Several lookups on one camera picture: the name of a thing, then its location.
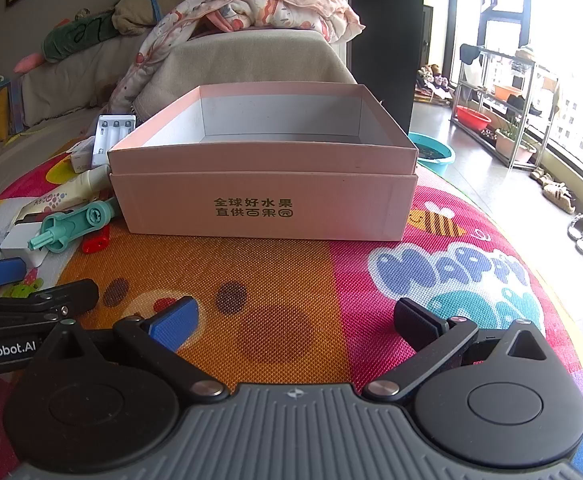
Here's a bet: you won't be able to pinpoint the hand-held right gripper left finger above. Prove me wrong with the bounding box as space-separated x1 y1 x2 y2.
31 296 227 404

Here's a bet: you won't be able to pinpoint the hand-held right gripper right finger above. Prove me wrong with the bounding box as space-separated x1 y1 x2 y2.
363 298 565 404

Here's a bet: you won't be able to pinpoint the red rectangular packet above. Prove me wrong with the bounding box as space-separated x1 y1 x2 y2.
81 225 111 254

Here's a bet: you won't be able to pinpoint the teal plastic tool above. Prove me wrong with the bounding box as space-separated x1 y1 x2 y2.
28 197 118 253

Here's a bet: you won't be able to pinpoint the cream white tube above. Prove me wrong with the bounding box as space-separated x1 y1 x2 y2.
21 166 112 221

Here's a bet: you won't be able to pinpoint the small white box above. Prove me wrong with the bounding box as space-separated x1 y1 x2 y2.
68 140 97 174

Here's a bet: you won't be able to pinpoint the pink cardboard box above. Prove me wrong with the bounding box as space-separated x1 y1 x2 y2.
107 85 419 242

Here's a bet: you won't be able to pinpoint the colourful cartoon play mat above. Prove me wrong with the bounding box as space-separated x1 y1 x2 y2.
0 139 583 480

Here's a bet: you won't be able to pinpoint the teal plastic basin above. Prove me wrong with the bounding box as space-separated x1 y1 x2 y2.
409 131 456 177

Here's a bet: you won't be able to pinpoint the beige slippers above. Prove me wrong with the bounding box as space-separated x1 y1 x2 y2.
531 167 577 214

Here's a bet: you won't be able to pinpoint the potted plant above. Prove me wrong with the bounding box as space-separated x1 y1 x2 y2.
495 119 538 164

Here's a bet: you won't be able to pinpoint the pink plush toy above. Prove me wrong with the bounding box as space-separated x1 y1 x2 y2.
14 52 47 74

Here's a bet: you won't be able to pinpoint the red plastic basin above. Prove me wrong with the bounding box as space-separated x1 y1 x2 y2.
455 105 492 134

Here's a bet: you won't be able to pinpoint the pile of shoes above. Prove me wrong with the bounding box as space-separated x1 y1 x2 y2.
415 62 455 107

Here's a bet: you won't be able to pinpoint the metal shelf rack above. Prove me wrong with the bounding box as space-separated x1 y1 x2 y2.
450 45 560 170

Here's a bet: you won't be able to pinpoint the orange plastic basin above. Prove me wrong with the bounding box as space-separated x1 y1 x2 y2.
493 85 525 104

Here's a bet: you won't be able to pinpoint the green plush toy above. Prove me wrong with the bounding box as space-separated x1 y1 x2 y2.
41 10 122 64

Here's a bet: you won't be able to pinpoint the beige covered sofa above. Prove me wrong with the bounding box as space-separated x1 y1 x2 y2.
0 0 358 196

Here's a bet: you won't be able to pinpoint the beige pillow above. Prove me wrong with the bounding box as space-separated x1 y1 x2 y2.
114 0 192 37

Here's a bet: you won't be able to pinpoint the pink patterned blanket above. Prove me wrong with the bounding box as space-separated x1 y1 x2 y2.
108 0 367 111

